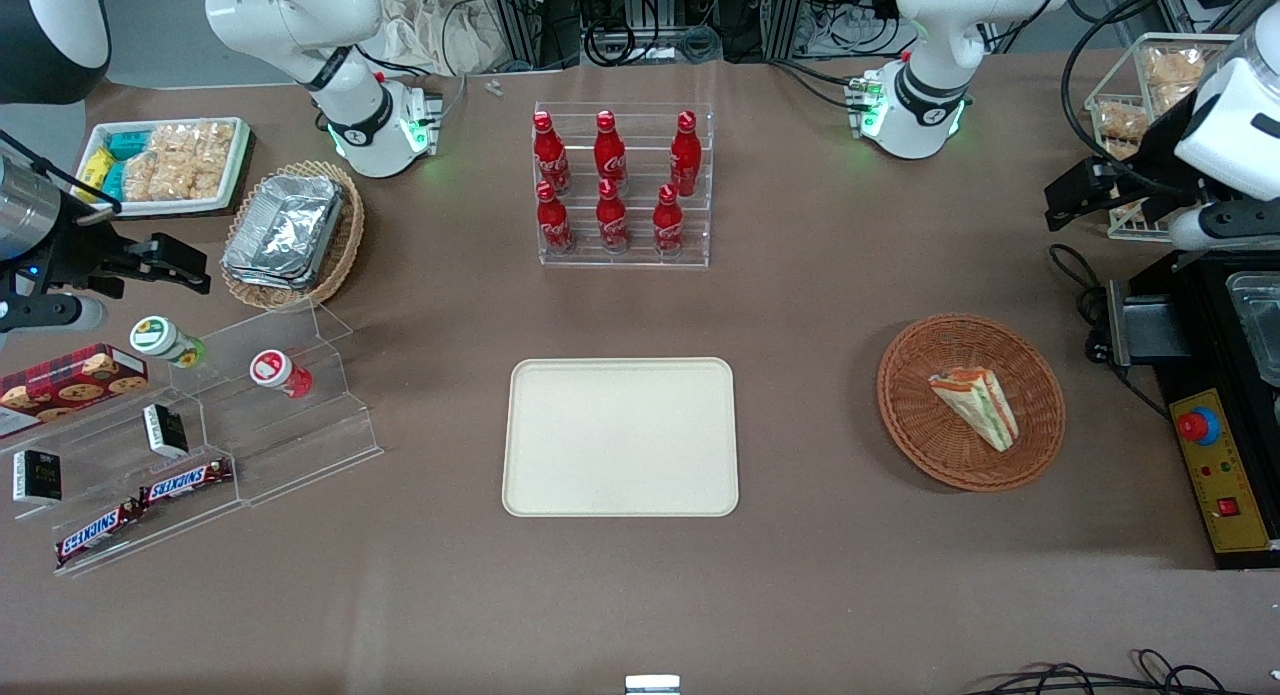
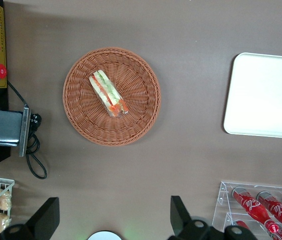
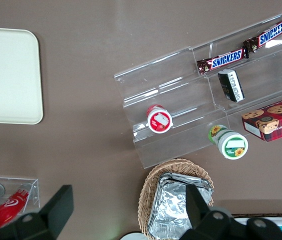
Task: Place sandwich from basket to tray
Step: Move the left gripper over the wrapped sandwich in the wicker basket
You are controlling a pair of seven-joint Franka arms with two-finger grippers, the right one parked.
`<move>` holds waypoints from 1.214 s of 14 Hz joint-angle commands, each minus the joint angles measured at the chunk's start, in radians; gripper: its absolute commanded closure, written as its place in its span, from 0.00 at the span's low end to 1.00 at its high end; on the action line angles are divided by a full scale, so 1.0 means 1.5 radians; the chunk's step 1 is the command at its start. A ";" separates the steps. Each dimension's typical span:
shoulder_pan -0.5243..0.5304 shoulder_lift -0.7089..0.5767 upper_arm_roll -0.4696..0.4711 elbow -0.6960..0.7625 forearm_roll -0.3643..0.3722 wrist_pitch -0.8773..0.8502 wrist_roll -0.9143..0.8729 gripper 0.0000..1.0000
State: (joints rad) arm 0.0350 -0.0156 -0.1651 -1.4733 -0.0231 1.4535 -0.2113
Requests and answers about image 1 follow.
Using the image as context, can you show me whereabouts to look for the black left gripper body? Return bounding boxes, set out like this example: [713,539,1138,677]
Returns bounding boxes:
[1115,97,1219,226]

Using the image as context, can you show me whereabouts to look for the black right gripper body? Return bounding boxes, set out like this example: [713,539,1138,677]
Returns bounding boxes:
[38,200,138,300]

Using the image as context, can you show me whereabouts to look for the triangular sandwich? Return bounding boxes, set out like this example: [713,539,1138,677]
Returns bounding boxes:
[928,367,1020,453]

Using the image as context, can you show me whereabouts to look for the white rectangular snack tray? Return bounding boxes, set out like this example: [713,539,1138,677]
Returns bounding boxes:
[72,117,252,219]

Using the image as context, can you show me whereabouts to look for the oval tan wicker basket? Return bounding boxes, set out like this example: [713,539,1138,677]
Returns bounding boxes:
[220,160,367,312]

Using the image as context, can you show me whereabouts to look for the round brown wicker basket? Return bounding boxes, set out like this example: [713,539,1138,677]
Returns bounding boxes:
[877,313,1067,493]

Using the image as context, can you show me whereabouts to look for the cream rectangular serving tray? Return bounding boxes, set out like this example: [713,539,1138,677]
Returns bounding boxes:
[502,357,740,518]

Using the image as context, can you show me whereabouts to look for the green lidded drink cup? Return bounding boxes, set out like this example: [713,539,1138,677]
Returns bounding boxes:
[129,315,207,369]

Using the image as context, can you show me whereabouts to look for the clear bag of rice crackers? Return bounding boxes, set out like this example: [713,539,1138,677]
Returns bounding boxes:
[148,122,236,168]
[120,155,225,203]

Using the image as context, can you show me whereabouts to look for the yellow snack pack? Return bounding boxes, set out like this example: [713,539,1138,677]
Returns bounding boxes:
[75,146,117,192]

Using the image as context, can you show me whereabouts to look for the teal snack pack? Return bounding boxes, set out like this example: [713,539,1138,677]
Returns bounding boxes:
[98,129,153,202]

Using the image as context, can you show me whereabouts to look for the stack of foil containers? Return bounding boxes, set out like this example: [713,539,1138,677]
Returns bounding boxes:
[220,173,347,292]

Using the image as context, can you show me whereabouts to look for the red cookie box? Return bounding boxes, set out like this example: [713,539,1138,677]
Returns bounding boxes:
[0,343,150,439]

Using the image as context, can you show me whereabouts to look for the red lidded drink cup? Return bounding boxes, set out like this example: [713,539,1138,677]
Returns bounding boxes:
[249,348,314,399]

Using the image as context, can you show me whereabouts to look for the small black box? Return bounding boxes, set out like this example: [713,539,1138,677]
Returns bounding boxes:
[142,402,190,459]
[12,449,63,505]

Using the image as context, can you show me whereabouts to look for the clear acrylic stepped riser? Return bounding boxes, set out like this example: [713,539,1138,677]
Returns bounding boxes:
[172,299,385,508]
[0,370,244,578]

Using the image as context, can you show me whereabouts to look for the clear plastic container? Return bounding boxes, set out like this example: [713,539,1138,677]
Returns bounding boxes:
[1225,271,1280,388]

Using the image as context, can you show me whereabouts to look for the snickers chocolate bar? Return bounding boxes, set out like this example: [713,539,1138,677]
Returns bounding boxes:
[137,458,234,507]
[54,501,143,567]

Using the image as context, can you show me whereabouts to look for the black sealing machine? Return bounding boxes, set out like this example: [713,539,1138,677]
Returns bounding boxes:
[1103,247,1280,572]

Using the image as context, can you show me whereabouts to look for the yellow control panel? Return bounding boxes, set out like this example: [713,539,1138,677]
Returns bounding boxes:
[1169,388,1278,557]

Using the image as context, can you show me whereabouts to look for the beige cloth bag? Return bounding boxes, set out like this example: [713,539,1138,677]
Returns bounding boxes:
[376,0,508,78]

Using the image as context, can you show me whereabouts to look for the red cola bottle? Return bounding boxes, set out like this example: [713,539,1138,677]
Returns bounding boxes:
[652,183,687,259]
[532,111,573,197]
[595,178,631,255]
[668,110,703,199]
[593,110,629,192]
[535,181,577,257]

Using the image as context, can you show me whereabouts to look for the clear acrylic bottle rack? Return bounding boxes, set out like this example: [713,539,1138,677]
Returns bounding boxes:
[533,102,715,270]

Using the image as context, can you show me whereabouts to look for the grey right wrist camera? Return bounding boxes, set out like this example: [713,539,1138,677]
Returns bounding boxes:
[0,293,107,338]

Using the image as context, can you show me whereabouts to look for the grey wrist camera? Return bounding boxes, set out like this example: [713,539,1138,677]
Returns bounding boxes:
[0,293,107,338]
[1167,200,1280,253]

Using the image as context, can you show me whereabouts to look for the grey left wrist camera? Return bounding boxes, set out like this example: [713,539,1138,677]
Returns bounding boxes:
[1167,200,1280,253]

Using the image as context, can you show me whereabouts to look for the black machine power cable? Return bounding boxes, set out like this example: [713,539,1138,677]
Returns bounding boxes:
[1048,243,1173,420]

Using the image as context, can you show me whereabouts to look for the white wire basket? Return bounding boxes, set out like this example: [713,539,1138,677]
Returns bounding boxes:
[1084,32,1243,242]

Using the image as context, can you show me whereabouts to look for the aluminium frame post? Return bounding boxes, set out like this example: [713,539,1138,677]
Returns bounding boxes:
[488,0,547,68]
[762,0,811,60]

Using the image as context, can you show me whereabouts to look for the coiled black background cables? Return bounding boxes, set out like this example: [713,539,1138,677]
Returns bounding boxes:
[580,0,723,68]

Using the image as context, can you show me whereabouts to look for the black floor cable bundle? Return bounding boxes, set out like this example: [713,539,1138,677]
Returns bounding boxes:
[962,648,1246,695]

